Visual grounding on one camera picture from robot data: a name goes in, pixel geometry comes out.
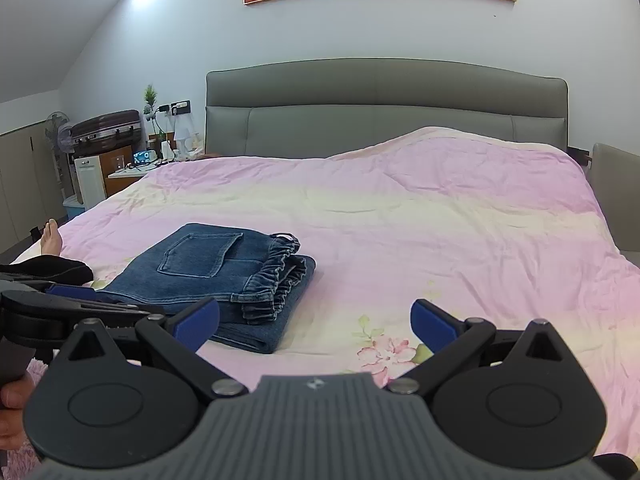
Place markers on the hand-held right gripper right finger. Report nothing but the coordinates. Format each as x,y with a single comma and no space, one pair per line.
430,327

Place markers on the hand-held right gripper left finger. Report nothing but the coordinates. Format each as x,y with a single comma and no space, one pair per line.
197,322

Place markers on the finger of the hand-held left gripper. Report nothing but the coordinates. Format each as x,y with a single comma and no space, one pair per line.
100,305

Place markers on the blue denim pants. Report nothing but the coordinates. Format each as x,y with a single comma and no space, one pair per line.
210,260

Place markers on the person's left hand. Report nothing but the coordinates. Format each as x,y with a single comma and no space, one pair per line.
12,410

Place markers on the person's black trouser leg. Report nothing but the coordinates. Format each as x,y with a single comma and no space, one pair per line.
55,270

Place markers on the person's bare foot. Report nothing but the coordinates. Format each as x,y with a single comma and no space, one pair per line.
51,240

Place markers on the pink floral blanket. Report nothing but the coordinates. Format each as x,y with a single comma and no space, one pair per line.
425,235

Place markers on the blue plastic bin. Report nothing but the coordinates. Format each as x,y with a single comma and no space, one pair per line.
74,207

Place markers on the white floor appliance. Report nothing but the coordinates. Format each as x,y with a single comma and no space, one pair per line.
90,185

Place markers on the white nightstand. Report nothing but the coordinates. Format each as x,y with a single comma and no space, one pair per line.
127,180

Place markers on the teal tissue box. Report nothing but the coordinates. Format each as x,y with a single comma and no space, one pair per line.
145,156

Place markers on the standing electric fan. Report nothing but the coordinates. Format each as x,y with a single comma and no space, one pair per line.
59,135

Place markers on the dark maroon suitcase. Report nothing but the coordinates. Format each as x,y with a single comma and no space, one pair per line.
105,127

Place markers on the white table lamp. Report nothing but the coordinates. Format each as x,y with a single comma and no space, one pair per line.
183,140

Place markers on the small green potted plant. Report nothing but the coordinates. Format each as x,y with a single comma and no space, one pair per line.
149,97

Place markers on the grey padded headboard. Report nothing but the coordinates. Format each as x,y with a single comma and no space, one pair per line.
385,110

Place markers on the grey upholstered chair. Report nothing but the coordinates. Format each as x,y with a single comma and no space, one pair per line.
617,195

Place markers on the black wall socket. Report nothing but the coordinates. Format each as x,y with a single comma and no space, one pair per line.
181,107

